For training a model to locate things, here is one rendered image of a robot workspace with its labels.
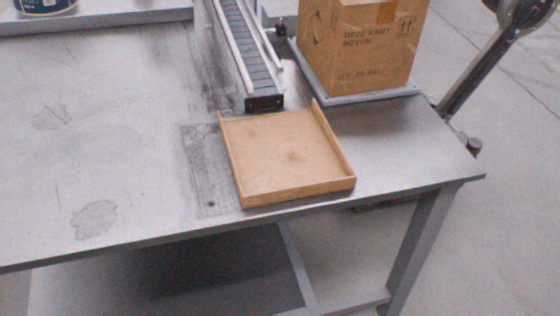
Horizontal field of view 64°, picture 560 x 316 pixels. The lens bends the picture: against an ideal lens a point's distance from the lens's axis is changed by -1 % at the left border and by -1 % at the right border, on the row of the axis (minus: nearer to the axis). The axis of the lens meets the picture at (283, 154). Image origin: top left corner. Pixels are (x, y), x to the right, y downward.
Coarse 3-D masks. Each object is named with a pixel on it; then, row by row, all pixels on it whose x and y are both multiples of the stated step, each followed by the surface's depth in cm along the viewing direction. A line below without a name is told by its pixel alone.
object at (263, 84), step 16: (224, 0) 159; (240, 16) 151; (224, 32) 143; (240, 32) 143; (240, 48) 136; (256, 48) 136; (256, 64) 130; (256, 80) 124; (272, 80) 124; (256, 96) 119
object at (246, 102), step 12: (204, 0) 168; (216, 24) 147; (228, 48) 136; (228, 60) 135; (264, 60) 132; (240, 84) 123; (276, 84) 124; (240, 96) 124; (276, 96) 120; (252, 108) 121; (264, 108) 122; (276, 108) 123
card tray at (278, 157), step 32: (224, 128) 116; (256, 128) 116; (288, 128) 117; (320, 128) 118; (256, 160) 108; (288, 160) 109; (320, 160) 109; (256, 192) 101; (288, 192) 98; (320, 192) 101
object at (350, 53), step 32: (320, 0) 120; (352, 0) 109; (384, 0) 110; (416, 0) 112; (320, 32) 123; (352, 32) 113; (384, 32) 116; (416, 32) 119; (320, 64) 127; (352, 64) 119; (384, 64) 123
